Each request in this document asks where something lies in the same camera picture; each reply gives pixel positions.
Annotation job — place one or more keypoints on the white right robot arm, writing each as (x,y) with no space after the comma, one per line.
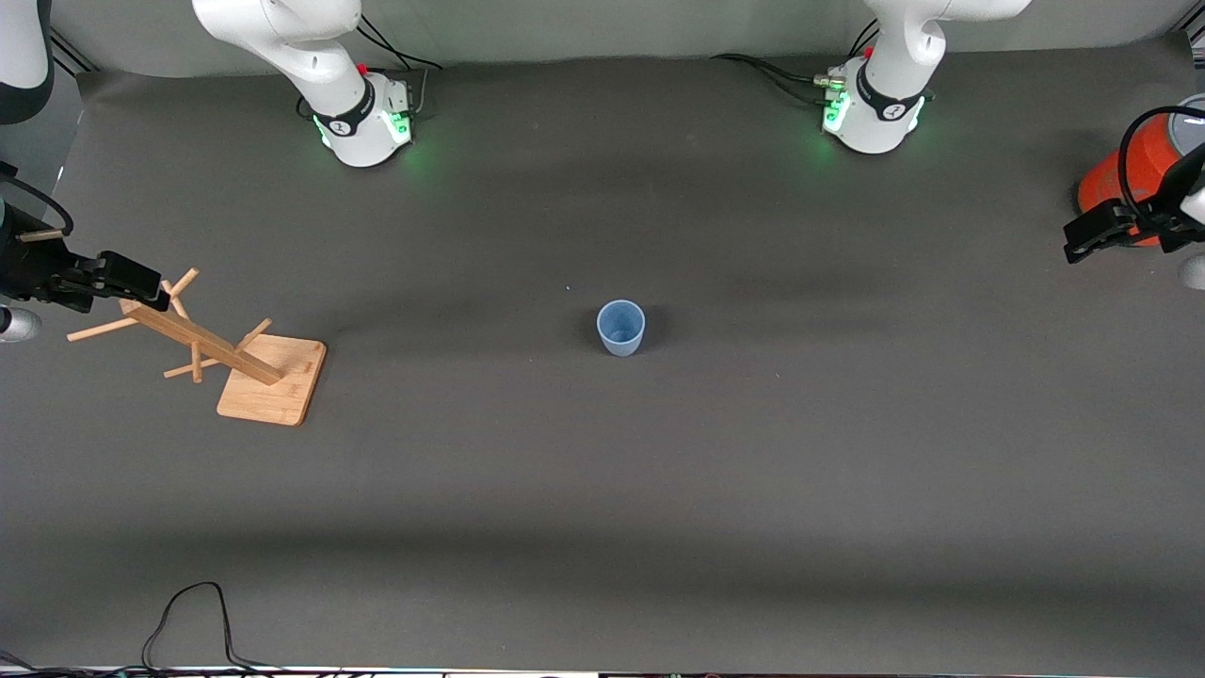
(320,56)

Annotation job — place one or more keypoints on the wooden cup rack stand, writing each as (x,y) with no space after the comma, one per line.
(268,391)

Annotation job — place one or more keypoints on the orange cylinder with grey lid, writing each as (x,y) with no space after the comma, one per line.
(1097,188)

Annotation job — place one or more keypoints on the light blue plastic cup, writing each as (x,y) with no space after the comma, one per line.
(621,330)

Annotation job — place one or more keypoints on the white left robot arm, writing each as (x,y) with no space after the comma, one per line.
(885,104)

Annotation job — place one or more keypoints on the dark metal frame rail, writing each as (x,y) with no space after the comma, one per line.
(66,49)

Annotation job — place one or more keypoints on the small black edge object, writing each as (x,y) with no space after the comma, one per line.
(8,170)

